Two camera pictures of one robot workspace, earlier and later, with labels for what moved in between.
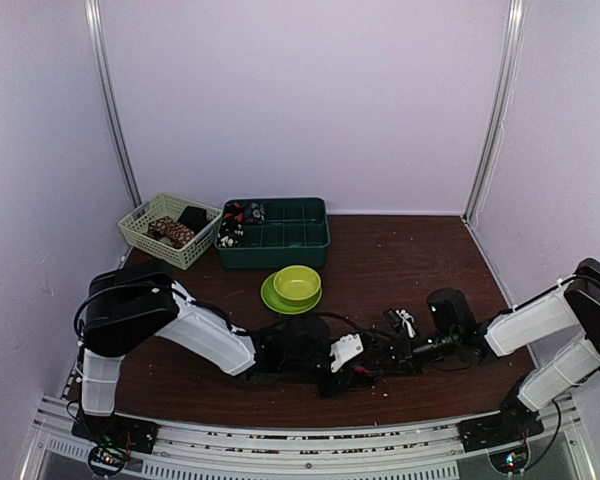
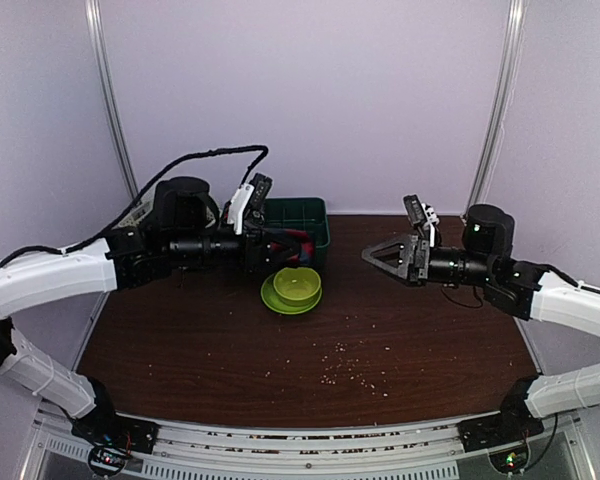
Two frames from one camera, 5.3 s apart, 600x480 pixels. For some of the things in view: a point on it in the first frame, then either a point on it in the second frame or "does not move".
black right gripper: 404,361 → 411,246
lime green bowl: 297,285 does not move
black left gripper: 347,379 → 255,249
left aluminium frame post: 94,19 does not move
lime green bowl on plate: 270,297 does not move
